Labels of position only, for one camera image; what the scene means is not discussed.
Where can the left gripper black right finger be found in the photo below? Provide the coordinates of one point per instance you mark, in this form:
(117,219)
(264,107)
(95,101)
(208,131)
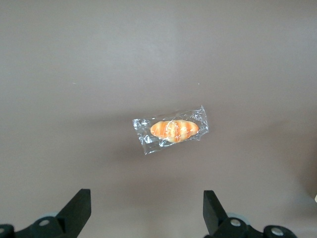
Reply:
(215,215)

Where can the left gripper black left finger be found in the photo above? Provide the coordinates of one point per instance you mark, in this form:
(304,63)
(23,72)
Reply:
(74,215)

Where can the bread roll in clear wrapper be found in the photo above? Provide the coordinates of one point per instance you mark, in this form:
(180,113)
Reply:
(173,130)

